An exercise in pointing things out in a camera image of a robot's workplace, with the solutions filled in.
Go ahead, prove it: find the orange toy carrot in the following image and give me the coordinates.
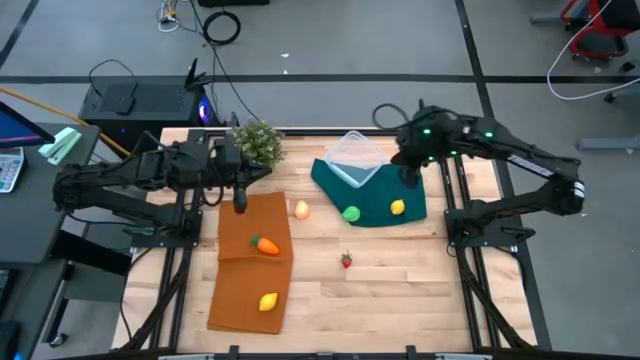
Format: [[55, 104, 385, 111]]
[[250, 234, 281, 257]]

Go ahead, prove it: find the orange-brown cloth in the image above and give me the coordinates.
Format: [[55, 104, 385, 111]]
[[207, 191, 295, 335]]

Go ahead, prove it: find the black wifi antenna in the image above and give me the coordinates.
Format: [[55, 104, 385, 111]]
[[184, 57, 214, 91]]

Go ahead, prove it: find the red and black chair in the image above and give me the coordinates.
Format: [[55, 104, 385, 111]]
[[559, 0, 640, 61]]

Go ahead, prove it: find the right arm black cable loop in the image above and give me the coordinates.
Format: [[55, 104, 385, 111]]
[[371, 102, 404, 131]]

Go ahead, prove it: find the black aluminium table frame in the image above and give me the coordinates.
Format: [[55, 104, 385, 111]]
[[119, 127, 554, 360]]

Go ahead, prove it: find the small bushy potted plant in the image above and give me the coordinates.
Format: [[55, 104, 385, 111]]
[[227, 118, 285, 171]]

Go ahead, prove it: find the dark grey desk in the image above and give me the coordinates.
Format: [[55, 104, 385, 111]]
[[0, 122, 132, 360]]

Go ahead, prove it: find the white cable bundle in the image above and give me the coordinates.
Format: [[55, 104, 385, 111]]
[[157, 0, 184, 34]]

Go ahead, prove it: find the yellow cable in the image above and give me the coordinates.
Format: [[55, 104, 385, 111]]
[[0, 86, 132, 159]]

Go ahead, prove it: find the white desk calculator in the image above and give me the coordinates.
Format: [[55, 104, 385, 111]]
[[0, 146, 25, 195]]

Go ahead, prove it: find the long white cable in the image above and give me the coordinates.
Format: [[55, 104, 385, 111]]
[[546, 0, 640, 101]]

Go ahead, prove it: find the computer monitor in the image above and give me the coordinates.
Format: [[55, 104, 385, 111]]
[[0, 101, 56, 150]]

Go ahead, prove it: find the small black external drive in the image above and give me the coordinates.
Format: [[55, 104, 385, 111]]
[[113, 94, 137, 116]]

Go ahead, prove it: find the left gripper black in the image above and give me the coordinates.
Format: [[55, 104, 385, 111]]
[[212, 133, 274, 190]]

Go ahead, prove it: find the black computer tower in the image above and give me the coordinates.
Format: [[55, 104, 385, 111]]
[[78, 74, 221, 151]]

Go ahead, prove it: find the coiled black cable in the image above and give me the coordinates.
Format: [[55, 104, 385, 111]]
[[202, 10, 242, 47]]

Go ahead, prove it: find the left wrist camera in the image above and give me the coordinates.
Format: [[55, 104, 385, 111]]
[[232, 187, 249, 215]]

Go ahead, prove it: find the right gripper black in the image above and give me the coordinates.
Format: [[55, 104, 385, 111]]
[[391, 107, 454, 168]]

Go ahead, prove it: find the clear plastic tupperware container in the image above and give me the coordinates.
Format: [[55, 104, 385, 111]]
[[323, 130, 389, 189]]

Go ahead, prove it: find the grey metal bar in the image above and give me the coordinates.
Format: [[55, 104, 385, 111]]
[[575, 134, 640, 152]]

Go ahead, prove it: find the mint green stapler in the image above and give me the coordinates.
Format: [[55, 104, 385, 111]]
[[37, 126, 83, 167]]

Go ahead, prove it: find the dark green cloth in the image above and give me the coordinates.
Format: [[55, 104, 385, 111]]
[[310, 158, 428, 229]]

